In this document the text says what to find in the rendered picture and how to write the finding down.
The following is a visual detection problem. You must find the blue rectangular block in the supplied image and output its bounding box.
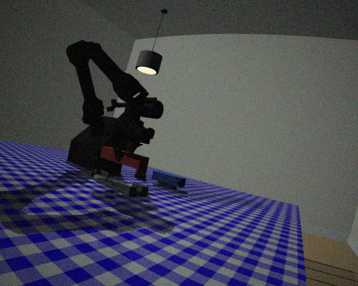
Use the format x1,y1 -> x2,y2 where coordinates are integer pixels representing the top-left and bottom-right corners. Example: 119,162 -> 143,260
152,171 -> 186,188

